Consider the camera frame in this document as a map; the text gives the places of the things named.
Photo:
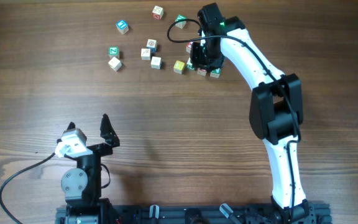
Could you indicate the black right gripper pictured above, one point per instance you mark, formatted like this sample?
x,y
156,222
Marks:
x,y
197,62

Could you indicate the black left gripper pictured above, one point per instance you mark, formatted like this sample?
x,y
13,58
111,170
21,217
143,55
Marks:
x,y
106,133

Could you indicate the wooden K letter block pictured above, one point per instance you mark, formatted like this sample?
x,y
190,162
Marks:
x,y
201,72

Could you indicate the red I letter block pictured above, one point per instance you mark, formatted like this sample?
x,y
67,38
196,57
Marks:
x,y
189,47

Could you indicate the wooden fish nine block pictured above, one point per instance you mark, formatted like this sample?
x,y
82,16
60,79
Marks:
x,y
156,62

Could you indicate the green sided wooden block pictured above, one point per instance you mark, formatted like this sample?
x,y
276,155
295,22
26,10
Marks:
x,y
189,65

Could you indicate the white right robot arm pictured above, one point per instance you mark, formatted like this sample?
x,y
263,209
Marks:
x,y
276,108

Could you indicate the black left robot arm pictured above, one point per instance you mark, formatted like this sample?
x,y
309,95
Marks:
x,y
82,185

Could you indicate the yellow letter block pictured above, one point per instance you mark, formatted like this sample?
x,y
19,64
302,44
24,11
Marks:
x,y
179,67

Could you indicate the green N block top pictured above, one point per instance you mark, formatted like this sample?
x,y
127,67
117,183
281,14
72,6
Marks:
x,y
180,21

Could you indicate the blue sided picture block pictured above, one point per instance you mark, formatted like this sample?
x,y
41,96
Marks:
x,y
152,45

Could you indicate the wooden picture block centre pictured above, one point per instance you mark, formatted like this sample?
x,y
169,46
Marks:
x,y
146,54

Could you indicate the red letter block top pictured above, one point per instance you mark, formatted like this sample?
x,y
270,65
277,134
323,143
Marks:
x,y
157,12

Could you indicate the plain wooden block left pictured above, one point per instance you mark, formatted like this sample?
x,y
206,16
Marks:
x,y
115,63

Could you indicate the green Z letter block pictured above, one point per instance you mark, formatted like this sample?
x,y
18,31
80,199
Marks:
x,y
114,52

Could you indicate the blue I letter block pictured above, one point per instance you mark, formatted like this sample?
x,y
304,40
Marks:
x,y
122,26

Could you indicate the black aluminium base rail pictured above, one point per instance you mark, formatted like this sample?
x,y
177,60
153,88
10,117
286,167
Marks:
x,y
260,213

